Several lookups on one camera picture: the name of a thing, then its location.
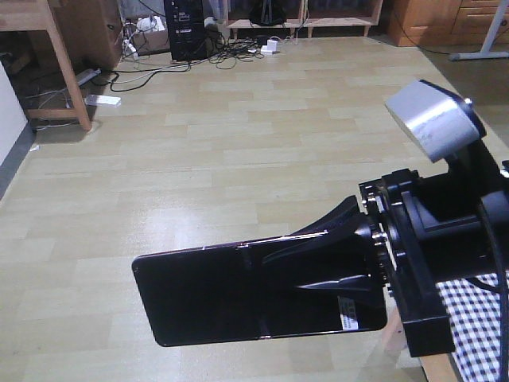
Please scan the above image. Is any white power strip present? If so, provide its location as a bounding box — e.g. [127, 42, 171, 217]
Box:
[260, 37, 280, 56]

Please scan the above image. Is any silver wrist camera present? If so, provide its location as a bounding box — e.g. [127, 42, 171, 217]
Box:
[386, 80, 486, 162]

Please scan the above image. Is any black white checkered bedsheet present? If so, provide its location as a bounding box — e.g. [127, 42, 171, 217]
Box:
[437, 279, 508, 381]

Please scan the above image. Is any wooden desk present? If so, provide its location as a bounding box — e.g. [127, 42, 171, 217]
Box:
[1, 1, 122, 131]

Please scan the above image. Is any wooden cabinet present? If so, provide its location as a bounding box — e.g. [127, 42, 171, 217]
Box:
[387, 0, 500, 46]

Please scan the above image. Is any black computer tower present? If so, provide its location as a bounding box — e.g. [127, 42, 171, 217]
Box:
[164, 0, 207, 62]

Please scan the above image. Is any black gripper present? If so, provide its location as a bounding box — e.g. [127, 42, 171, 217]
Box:
[261, 169, 508, 357]

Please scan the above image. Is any wooden low shelf unit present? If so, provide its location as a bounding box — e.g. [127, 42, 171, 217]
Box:
[220, 1, 383, 38]

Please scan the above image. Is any black foldable smartphone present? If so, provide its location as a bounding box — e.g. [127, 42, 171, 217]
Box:
[132, 238, 387, 346]

